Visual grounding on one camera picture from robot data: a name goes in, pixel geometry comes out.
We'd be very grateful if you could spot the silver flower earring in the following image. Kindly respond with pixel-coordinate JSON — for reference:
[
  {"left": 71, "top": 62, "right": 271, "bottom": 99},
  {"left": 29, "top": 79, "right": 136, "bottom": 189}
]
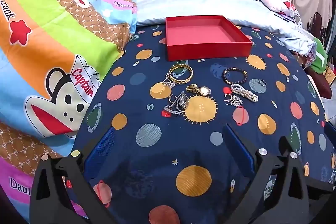
[
  {"left": 162, "top": 73, "right": 177, "bottom": 88},
  {"left": 224, "top": 93, "right": 243, "bottom": 107}
]

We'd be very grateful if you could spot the gold wristwatch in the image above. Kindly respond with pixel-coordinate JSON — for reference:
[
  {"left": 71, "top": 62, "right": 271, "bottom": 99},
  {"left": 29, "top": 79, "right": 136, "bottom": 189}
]
[{"left": 186, "top": 84, "right": 211, "bottom": 96}]

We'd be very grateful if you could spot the navy planet print blanket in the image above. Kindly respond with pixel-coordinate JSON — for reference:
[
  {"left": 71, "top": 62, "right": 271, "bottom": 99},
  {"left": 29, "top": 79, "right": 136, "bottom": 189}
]
[{"left": 71, "top": 23, "right": 336, "bottom": 224}]

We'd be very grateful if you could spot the gold bangle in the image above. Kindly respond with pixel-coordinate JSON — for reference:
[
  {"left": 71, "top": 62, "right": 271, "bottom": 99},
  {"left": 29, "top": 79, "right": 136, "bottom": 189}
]
[{"left": 168, "top": 61, "right": 194, "bottom": 84}]

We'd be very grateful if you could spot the red cardboard box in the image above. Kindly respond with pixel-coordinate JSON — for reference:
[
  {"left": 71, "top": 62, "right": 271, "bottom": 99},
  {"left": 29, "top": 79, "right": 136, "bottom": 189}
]
[{"left": 165, "top": 15, "right": 253, "bottom": 62}]

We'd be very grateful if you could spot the green bag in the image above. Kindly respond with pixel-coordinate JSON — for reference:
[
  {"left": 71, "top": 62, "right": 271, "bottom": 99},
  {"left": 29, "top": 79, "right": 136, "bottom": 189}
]
[{"left": 311, "top": 38, "right": 329, "bottom": 75}]

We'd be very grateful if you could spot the silver wristwatch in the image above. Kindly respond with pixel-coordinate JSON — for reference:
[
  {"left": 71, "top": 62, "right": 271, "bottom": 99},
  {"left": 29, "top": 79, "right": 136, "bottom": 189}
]
[{"left": 163, "top": 91, "right": 190, "bottom": 117}]

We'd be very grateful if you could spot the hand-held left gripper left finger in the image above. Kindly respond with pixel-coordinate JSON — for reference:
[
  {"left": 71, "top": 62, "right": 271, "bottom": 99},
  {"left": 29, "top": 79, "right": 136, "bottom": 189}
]
[{"left": 29, "top": 126, "right": 117, "bottom": 224}]

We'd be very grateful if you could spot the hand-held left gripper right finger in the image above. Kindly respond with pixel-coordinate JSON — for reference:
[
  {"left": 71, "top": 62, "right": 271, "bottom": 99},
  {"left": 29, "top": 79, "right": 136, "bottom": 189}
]
[{"left": 222, "top": 124, "right": 311, "bottom": 224}]

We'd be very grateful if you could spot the dark brown cloth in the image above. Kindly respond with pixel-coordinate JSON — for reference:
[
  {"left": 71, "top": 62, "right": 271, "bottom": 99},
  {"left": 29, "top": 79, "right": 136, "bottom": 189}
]
[{"left": 302, "top": 64, "right": 334, "bottom": 99}]

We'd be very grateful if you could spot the colourful monkey print blanket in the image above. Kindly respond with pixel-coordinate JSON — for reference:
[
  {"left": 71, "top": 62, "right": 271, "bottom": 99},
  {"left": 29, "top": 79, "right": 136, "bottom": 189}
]
[{"left": 0, "top": 0, "right": 138, "bottom": 222}]

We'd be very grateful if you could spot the black bead bracelet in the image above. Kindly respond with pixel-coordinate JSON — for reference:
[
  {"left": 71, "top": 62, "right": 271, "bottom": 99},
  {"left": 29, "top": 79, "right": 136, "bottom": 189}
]
[{"left": 223, "top": 67, "right": 248, "bottom": 85}]

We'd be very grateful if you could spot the white pearl bracelet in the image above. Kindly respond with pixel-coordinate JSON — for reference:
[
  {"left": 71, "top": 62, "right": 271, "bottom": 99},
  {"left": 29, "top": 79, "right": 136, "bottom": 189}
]
[{"left": 230, "top": 83, "right": 259, "bottom": 103}]

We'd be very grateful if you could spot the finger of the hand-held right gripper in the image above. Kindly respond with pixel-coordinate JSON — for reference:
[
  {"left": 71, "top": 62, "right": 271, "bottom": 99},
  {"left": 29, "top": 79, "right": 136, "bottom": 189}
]
[
  {"left": 324, "top": 121, "right": 336, "bottom": 143},
  {"left": 304, "top": 179, "right": 336, "bottom": 198}
]

